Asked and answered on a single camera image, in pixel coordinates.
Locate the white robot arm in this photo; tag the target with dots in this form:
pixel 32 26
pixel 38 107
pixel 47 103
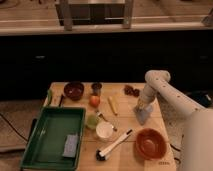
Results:
pixel 197 143

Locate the wooden chair frame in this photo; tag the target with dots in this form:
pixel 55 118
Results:
pixel 94 12

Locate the green-handled utensil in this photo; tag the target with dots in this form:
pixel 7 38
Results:
pixel 49 97

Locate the orange plastic bowl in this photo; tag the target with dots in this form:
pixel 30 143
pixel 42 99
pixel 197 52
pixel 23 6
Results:
pixel 150 144

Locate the metal spoon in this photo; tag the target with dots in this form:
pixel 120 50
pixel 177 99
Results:
pixel 99 114

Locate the white paper cup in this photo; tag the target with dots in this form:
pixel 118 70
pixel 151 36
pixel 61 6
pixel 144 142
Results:
pixel 104 130

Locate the black-handled utensil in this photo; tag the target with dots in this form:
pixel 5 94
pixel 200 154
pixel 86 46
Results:
pixel 61 100

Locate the grey sponge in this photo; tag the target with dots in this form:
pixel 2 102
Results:
pixel 70 146

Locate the dark red bowl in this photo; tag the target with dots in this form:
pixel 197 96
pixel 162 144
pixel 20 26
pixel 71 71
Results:
pixel 74 90

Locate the grey towel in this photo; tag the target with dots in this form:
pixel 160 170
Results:
pixel 143 114

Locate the brown grape bunch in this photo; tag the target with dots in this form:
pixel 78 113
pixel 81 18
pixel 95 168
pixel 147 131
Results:
pixel 129 90

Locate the green plastic cup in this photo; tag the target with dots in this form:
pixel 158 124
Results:
pixel 92 121

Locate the small metal cup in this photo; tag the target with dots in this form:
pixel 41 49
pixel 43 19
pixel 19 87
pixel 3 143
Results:
pixel 96 88

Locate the green plastic tray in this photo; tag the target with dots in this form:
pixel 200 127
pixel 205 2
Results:
pixel 46 144

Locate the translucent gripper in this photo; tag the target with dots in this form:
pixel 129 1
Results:
pixel 142 106

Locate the white dish brush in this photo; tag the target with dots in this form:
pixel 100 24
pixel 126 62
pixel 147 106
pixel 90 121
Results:
pixel 101 155

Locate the orange peach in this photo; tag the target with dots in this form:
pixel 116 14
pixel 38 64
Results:
pixel 94 101

